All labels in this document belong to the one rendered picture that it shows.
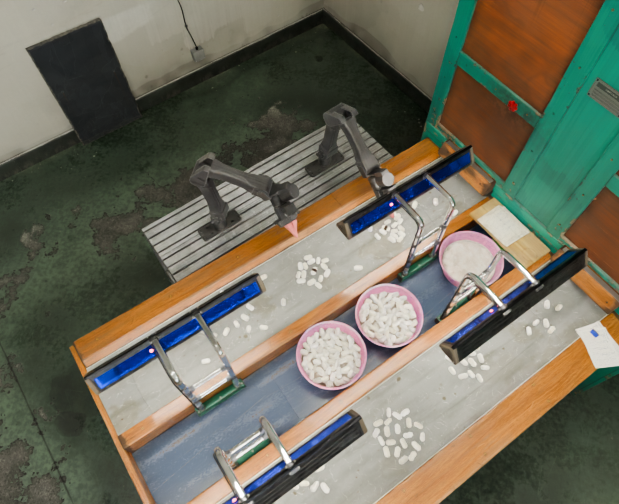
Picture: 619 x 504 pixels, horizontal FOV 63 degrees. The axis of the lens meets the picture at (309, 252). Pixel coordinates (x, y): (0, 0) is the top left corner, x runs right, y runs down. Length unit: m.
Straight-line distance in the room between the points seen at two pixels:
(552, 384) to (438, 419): 0.44
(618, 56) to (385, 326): 1.17
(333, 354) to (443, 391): 0.43
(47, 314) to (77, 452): 0.79
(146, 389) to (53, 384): 1.06
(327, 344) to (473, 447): 0.62
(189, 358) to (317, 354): 0.49
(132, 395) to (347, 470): 0.82
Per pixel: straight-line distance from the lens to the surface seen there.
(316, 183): 2.42
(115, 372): 1.69
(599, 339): 2.23
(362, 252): 2.15
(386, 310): 2.05
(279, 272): 2.09
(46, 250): 3.39
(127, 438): 1.97
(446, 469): 1.90
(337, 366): 1.94
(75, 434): 2.89
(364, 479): 1.88
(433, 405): 1.96
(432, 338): 2.00
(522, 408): 2.02
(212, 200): 2.11
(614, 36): 1.79
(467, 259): 2.23
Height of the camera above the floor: 2.60
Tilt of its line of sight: 61 degrees down
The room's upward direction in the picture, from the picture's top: 1 degrees counter-clockwise
